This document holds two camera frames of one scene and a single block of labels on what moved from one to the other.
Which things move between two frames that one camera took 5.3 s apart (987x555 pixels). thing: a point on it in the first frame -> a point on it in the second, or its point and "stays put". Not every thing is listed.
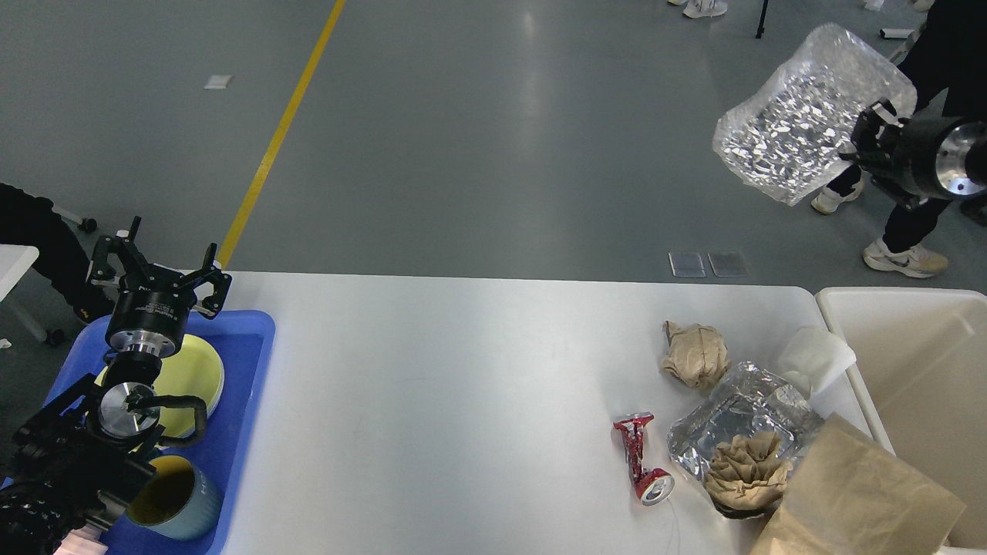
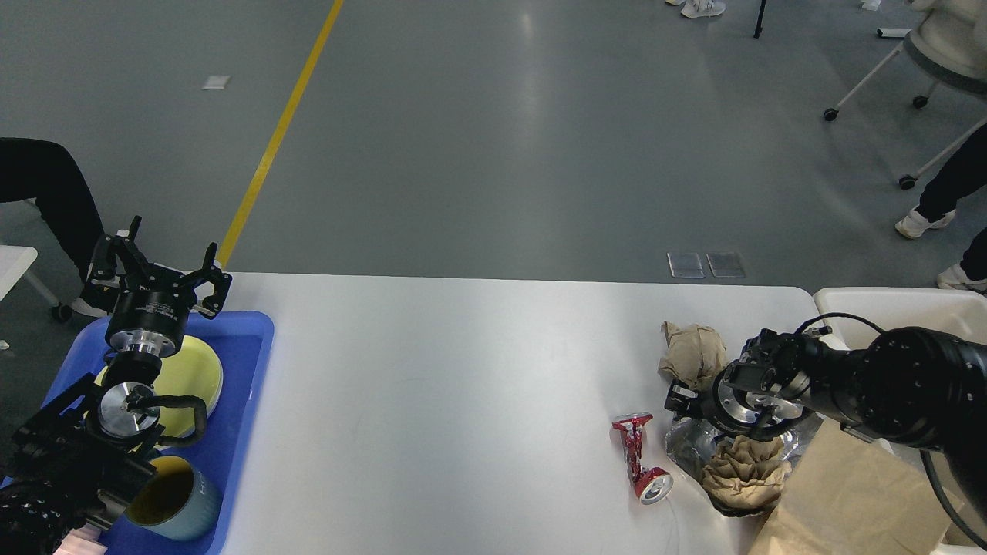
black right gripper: [934, 158] -> [746, 401]
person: [27, 220] -> [45, 172]
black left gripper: [149, 308] stays put
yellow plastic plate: [190, 369] stays put
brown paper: [749, 474] stays put
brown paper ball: [696, 354] stays put
